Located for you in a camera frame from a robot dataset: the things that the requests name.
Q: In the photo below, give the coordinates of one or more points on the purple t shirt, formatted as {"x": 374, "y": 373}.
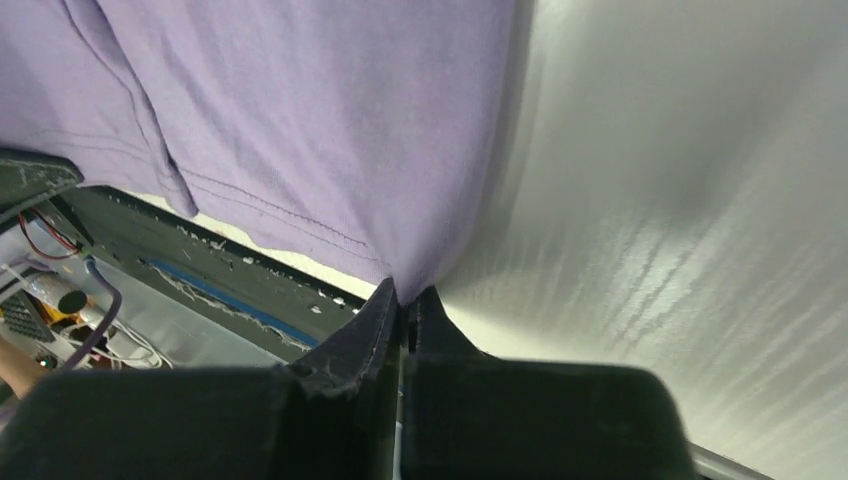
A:
{"x": 357, "y": 133}

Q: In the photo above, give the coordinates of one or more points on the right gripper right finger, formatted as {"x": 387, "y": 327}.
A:
{"x": 470, "y": 415}

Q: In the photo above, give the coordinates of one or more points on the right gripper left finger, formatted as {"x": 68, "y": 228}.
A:
{"x": 328, "y": 415}

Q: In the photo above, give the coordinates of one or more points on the electronics board with connectors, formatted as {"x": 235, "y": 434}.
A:
{"x": 54, "y": 313}

